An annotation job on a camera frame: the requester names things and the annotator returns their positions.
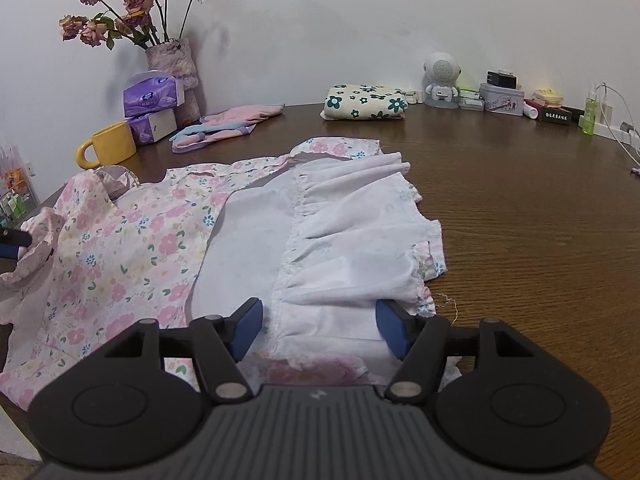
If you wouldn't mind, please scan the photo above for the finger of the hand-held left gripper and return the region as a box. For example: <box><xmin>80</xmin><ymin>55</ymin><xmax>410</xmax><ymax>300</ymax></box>
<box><xmin>0</xmin><ymin>226</ymin><xmax>33</xmax><ymax>261</ymax></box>

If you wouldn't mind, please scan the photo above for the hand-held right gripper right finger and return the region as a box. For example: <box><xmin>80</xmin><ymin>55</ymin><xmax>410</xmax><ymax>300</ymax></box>
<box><xmin>374</xmin><ymin>299</ymin><xmax>543</xmax><ymax>405</ymax></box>

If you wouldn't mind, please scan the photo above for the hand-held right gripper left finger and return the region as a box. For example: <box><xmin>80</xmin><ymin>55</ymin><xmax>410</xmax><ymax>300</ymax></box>
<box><xmin>102</xmin><ymin>297</ymin><xmax>264</xmax><ymax>405</ymax></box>

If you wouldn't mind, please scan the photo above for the pink floral dress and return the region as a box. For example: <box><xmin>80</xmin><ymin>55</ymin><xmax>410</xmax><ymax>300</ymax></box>
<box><xmin>0</xmin><ymin>136</ymin><xmax>463</xmax><ymax>408</ymax></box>

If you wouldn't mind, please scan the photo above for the yellow mug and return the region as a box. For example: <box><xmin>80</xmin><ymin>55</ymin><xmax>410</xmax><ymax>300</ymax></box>
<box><xmin>75</xmin><ymin>121</ymin><xmax>138</xmax><ymax>170</ymax></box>

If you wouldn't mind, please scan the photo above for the purple white tissue pack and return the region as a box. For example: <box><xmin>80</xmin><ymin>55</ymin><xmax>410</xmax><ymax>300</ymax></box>
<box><xmin>127</xmin><ymin>109</ymin><xmax>178</xmax><ymax>147</ymax></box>

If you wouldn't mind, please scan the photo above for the pink blue purple garment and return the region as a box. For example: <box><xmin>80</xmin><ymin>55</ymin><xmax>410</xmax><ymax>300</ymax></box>
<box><xmin>170</xmin><ymin>103</ymin><xmax>286</xmax><ymax>155</ymax></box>

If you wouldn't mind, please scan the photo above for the folded cream floral cloth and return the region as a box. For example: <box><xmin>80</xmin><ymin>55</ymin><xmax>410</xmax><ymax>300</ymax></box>
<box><xmin>320</xmin><ymin>84</ymin><xmax>408</xmax><ymax>122</ymax></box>

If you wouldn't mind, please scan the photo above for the pink fuzzy vase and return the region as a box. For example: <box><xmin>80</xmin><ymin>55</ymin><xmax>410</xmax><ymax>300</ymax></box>
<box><xmin>145</xmin><ymin>37</ymin><xmax>202</xmax><ymax>126</ymax></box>

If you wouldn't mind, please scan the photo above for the dark label box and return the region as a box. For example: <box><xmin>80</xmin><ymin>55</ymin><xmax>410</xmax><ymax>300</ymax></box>
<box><xmin>537</xmin><ymin>106</ymin><xmax>585</xmax><ymax>128</ymax></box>

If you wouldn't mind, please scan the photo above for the white robot-shaped speaker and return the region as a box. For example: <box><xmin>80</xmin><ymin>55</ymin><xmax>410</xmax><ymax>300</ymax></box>
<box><xmin>423</xmin><ymin>51</ymin><xmax>461</xmax><ymax>110</ymax></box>

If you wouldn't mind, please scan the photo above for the black charger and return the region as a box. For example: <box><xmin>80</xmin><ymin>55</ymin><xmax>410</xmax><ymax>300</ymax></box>
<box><xmin>486</xmin><ymin>70</ymin><xmax>518</xmax><ymax>90</ymax></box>

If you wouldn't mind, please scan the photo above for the yellow small box stack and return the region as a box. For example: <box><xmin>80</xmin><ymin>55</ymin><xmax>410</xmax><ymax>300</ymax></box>
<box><xmin>531</xmin><ymin>87</ymin><xmax>563</xmax><ymax>108</ymax></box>

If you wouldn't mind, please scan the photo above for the green spray bottle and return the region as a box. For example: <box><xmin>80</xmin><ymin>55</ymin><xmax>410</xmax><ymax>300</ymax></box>
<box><xmin>581</xmin><ymin>89</ymin><xmax>598</xmax><ymax>136</ymax></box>

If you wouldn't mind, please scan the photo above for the white power strip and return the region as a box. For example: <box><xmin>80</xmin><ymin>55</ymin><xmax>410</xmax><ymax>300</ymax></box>
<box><xmin>577</xmin><ymin>120</ymin><xmax>640</xmax><ymax>148</ymax></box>

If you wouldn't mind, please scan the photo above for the wire rack with bottles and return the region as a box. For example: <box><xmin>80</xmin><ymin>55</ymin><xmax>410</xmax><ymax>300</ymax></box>
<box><xmin>0</xmin><ymin>145</ymin><xmax>41</xmax><ymax>228</ymax></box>

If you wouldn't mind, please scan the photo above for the white cable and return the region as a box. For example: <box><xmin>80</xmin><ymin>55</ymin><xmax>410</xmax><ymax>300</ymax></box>
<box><xmin>600</xmin><ymin>82</ymin><xmax>640</xmax><ymax>166</ymax></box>

